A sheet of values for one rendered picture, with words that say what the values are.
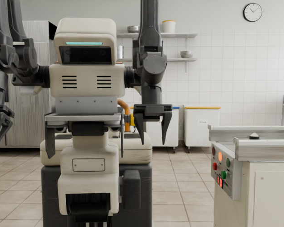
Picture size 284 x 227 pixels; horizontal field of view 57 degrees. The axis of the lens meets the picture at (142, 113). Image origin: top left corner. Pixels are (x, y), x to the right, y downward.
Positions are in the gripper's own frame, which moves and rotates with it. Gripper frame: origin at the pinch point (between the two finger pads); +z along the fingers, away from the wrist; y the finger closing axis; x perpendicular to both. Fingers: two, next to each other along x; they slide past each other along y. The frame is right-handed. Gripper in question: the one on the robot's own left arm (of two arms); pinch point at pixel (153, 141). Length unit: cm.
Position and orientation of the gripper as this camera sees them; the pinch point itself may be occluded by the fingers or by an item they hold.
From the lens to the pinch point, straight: 68.5
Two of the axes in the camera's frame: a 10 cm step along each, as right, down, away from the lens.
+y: 10.0, 0.0, 0.7
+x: -0.6, 3.6, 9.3
